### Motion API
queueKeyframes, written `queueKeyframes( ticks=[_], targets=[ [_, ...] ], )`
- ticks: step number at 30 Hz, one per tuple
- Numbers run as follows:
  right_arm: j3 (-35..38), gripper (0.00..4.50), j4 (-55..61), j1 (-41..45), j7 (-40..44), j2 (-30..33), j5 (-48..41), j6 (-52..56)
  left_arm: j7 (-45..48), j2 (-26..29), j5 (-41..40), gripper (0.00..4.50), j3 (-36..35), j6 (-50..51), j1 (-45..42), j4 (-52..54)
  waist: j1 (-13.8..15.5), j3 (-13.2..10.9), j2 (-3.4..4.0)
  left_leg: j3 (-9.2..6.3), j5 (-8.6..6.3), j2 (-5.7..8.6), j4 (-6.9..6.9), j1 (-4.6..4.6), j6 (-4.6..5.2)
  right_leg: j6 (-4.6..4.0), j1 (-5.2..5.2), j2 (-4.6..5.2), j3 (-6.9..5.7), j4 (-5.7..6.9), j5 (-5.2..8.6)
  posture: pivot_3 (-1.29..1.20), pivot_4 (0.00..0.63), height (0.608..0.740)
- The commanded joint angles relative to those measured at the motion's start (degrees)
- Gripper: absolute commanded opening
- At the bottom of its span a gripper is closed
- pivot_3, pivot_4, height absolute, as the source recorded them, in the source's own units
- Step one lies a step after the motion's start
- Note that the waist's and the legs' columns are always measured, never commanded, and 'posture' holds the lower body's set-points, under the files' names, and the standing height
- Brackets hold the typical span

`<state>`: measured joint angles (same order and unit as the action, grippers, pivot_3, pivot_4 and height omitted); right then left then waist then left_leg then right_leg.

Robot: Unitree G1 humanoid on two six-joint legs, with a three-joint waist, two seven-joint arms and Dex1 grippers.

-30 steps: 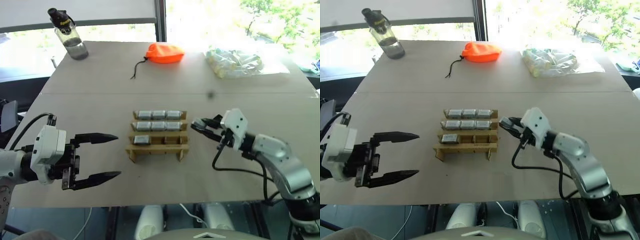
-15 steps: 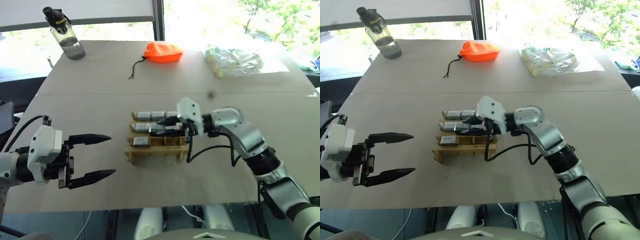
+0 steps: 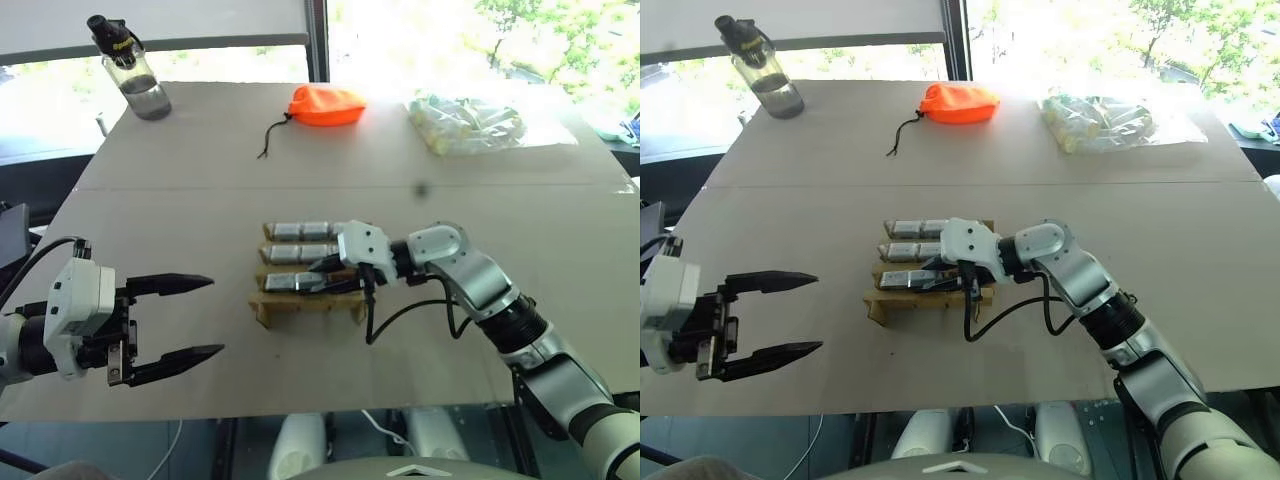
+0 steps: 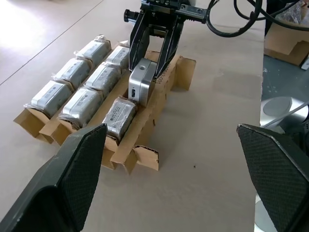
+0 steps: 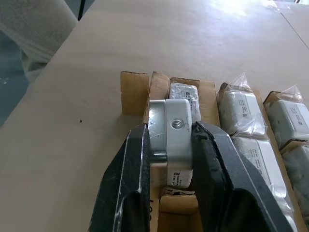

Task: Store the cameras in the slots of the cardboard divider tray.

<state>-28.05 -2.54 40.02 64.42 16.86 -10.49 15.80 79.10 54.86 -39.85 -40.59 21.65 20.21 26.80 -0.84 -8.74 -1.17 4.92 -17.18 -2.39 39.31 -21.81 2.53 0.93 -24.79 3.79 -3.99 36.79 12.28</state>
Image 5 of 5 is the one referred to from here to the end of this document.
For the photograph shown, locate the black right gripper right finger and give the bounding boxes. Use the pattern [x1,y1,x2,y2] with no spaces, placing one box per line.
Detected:
[190,120,293,232]

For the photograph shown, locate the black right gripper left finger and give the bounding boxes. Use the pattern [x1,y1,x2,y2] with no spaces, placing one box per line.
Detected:
[90,123,152,232]

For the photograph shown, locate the silver metal block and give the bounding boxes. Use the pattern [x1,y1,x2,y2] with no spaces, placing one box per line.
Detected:
[148,98,195,189]

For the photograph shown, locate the cardboard divider tray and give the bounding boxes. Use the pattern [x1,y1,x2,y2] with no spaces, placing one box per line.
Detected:
[120,71,309,232]

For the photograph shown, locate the silver camera in plastic bag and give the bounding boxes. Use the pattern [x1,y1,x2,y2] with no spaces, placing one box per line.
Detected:
[216,72,272,136]
[263,84,309,149]
[168,82,202,121]
[281,145,309,213]
[233,136,295,232]

